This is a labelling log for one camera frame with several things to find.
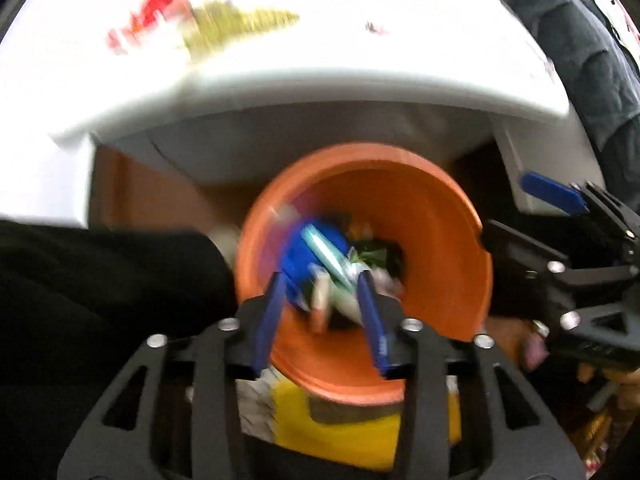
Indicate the gold tinsel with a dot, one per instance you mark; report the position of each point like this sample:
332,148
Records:
235,27

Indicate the blue fleece cloth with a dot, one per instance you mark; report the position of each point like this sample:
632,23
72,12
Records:
300,260

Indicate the dark quilted jacket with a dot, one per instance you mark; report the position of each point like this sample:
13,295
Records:
590,75

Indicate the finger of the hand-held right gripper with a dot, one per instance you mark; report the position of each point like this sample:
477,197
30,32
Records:
525,245
552,192

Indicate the yellow plastic container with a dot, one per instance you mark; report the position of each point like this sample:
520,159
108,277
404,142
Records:
340,435

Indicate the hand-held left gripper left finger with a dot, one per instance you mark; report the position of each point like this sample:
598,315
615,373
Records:
270,321

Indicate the person's black garment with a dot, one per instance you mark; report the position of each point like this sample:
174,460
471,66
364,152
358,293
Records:
100,300

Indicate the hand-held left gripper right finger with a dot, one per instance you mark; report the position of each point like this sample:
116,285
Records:
372,320

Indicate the teal tube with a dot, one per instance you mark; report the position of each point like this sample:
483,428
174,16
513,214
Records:
325,252

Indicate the orange plastic bin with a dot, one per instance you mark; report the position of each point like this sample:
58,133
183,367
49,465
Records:
435,240

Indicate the red cloth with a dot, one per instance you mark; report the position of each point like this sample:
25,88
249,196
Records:
155,15

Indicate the person's right hand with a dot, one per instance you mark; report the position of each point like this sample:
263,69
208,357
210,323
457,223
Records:
510,336

